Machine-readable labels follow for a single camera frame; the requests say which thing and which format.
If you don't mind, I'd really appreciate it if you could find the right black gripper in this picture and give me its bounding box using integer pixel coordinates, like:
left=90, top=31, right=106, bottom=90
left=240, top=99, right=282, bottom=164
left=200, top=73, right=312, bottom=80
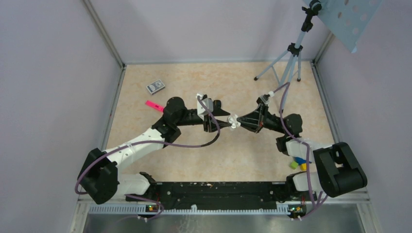
left=236, top=104, right=286, bottom=134

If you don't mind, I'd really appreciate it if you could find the white charging case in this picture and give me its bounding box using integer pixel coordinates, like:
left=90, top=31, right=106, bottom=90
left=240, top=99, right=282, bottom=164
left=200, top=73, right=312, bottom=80
left=227, top=115, right=241, bottom=131

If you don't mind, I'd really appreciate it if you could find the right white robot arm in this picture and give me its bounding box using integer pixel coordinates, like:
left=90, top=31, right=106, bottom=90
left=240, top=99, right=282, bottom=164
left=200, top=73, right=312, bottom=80
left=236, top=100, right=368, bottom=200

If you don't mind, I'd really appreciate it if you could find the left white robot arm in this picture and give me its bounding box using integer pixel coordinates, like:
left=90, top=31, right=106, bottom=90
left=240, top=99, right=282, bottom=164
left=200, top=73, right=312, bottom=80
left=75, top=94, right=240, bottom=204

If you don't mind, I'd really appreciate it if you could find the green cube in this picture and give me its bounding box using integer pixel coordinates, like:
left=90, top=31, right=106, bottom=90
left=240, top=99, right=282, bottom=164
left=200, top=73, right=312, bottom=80
left=290, top=161, right=299, bottom=170

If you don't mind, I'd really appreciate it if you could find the blue block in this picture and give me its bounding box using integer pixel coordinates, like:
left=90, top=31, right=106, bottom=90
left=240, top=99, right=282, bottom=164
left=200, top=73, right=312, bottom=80
left=294, top=157, right=306, bottom=165

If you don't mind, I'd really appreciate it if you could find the grey tripod stand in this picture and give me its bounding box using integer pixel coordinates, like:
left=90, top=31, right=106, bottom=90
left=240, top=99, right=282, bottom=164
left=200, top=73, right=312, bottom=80
left=253, top=0, right=323, bottom=112

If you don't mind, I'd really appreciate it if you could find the yellow cube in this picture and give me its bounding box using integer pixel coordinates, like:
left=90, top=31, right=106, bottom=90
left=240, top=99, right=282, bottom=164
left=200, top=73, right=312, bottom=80
left=300, top=164, right=307, bottom=172

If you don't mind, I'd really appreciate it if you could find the pink marker strip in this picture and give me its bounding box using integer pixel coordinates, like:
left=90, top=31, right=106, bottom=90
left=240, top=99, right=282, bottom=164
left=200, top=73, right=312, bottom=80
left=145, top=100, right=164, bottom=112

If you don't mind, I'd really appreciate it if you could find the grey card box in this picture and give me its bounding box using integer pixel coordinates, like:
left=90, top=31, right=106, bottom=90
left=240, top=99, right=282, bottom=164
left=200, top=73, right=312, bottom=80
left=146, top=79, right=165, bottom=95

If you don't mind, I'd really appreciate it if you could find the perforated blue metal plate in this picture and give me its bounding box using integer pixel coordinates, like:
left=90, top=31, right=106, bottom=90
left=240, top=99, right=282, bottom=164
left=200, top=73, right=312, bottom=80
left=304, top=0, right=382, bottom=53

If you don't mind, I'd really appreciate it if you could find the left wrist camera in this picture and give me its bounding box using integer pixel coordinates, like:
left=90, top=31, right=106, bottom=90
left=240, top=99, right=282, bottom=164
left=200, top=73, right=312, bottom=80
left=196, top=93, right=214, bottom=120

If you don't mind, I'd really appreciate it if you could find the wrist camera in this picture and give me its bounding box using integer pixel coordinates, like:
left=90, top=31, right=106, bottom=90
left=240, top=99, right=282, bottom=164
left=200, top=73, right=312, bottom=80
left=259, top=91, right=275, bottom=105
left=196, top=93, right=214, bottom=120

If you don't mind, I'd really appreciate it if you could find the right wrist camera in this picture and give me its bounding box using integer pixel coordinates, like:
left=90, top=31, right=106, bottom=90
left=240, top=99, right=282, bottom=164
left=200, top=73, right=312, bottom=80
left=259, top=91, right=275, bottom=105

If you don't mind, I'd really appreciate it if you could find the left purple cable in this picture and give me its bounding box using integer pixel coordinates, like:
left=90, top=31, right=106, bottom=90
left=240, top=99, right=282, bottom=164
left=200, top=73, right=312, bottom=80
left=74, top=95, right=222, bottom=222

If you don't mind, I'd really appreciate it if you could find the purple cable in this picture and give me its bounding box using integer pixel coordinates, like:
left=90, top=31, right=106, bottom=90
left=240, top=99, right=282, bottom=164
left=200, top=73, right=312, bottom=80
left=274, top=82, right=329, bottom=220
left=74, top=95, right=222, bottom=222

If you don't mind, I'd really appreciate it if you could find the white comb cable duct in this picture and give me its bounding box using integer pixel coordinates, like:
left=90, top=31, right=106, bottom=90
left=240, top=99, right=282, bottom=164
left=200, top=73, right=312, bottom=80
left=88, top=204, right=290, bottom=215

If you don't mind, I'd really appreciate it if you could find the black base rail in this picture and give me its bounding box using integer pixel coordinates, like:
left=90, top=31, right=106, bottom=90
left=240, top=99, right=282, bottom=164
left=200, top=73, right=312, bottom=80
left=143, top=182, right=310, bottom=210

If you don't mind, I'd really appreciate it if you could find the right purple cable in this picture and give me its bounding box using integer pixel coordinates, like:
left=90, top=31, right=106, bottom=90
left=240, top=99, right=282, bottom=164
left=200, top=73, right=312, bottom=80
left=274, top=82, right=329, bottom=220

